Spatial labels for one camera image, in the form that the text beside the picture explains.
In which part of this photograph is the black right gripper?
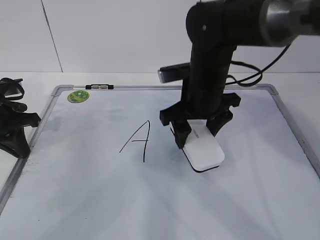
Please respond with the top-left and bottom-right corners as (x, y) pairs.
(159, 92), (241, 149)

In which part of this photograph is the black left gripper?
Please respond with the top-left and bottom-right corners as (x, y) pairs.
(0, 101), (41, 158)

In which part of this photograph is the white rectangular board eraser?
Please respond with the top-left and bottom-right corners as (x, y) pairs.
(182, 119), (225, 173)

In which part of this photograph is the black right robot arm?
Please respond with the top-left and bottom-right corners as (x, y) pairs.
(158, 0), (320, 149)

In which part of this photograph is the round green magnet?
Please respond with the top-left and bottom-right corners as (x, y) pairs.
(67, 90), (90, 104)

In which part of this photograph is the black board hanging clip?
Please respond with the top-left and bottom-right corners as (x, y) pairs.
(85, 84), (114, 90)

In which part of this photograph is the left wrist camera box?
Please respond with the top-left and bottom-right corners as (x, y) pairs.
(1, 86), (22, 98)

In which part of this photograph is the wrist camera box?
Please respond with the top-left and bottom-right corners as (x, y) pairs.
(157, 62), (190, 84)
(1, 86), (22, 98)

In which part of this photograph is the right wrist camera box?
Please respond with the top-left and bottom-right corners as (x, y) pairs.
(157, 62), (190, 84)

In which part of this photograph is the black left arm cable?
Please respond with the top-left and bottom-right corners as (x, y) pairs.
(0, 77), (25, 103)

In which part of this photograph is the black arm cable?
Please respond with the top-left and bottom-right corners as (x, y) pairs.
(0, 77), (25, 103)
(224, 43), (291, 87)

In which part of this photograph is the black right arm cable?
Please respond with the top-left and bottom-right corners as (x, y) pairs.
(224, 43), (291, 87)

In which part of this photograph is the white board with grey frame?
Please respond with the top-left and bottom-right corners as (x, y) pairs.
(0, 87), (320, 240)

